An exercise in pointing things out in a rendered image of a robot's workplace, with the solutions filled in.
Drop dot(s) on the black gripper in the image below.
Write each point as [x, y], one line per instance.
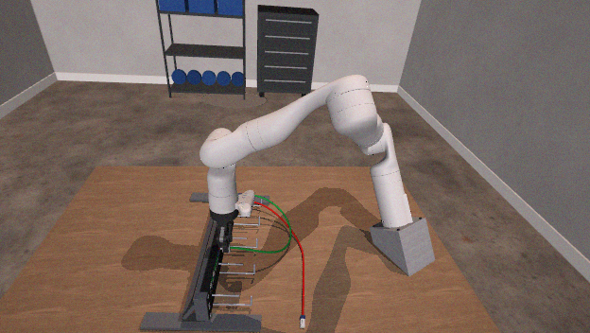
[225, 224]

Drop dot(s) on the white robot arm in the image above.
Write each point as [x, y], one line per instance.
[352, 111]

